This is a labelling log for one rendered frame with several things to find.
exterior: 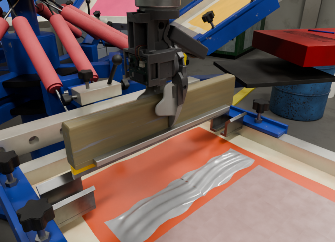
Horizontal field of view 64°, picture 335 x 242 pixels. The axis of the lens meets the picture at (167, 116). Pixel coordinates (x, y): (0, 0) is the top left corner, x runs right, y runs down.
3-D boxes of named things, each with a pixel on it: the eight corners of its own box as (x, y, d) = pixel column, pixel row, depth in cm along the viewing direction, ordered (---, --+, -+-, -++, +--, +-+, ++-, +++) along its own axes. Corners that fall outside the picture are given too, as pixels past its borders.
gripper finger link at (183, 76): (165, 103, 51) (160, 57, 48) (172, 101, 52) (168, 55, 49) (182, 107, 48) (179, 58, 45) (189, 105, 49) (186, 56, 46)
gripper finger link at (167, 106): (151, 133, 50) (145, 85, 47) (175, 124, 53) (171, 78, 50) (162, 138, 48) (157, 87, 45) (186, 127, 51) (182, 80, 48)
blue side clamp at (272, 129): (283, 148, 71) (288, 124, 68) (273, 155, 68) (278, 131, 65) (199, 113, 91) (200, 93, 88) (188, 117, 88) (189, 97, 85)
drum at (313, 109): (330, 110, 321) (353, 31, 281) (312, 127, 282) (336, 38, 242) (280, 97, 359) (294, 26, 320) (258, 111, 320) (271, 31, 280)
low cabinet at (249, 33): (261, 47, 665) (266, 15, 633) (236, 61, 538) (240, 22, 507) (195, 39, 761) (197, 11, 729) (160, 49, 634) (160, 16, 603)
